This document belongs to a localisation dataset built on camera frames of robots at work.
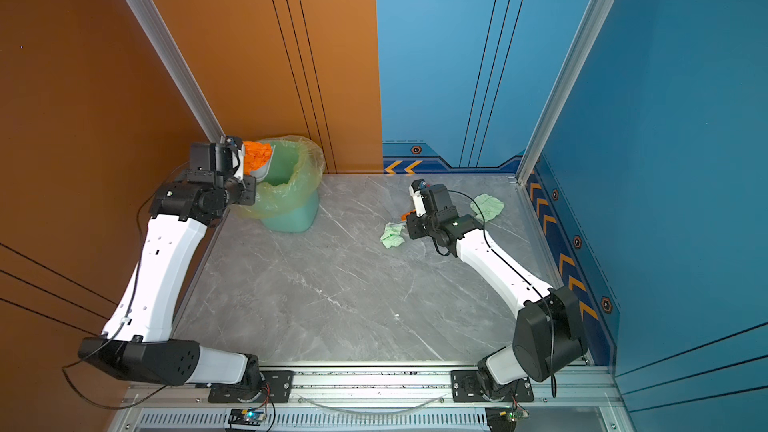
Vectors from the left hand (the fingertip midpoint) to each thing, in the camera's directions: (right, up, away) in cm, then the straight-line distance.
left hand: (240, 179), depth 72 cm
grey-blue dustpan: (+4, +3, +3) cm, 6 cm away
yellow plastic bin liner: (+10, +4, +13) cm, 17 cm away
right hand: (+42, -10, +12) cm, 45 cm away
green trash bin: (+5, -12, +27) cm, 30 cm away
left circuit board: (+2, -57, -2) cm, 57 cm away
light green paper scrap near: (+37, -17, +27) cm, 49 cm away
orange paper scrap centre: (+41, -11, +34) cm, 54 cm away
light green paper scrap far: (+74, -7, +39) cm, 84 cm away
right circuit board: (+64, -57, -3) cm, 85 cm away
